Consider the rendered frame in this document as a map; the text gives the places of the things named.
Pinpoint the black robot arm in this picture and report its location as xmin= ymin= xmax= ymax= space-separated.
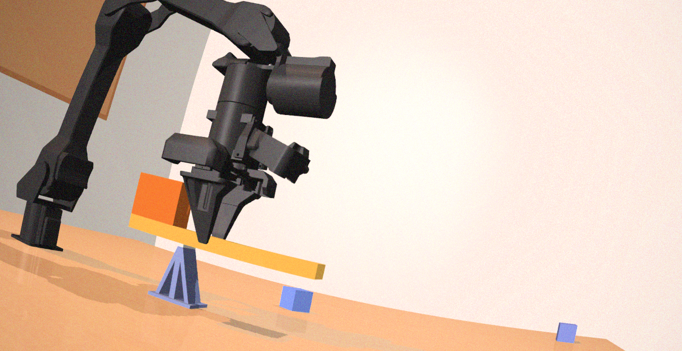
xmin=11 ymin=0 xmax=337 ymax=252

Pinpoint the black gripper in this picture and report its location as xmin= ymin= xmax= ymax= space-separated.
xmin=161 ymin=101 xmax=277 ymax=244

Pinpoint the yellow bar with orange block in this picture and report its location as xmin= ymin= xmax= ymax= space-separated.
xmin=128 ymin=173 xmax=326 ymax=280

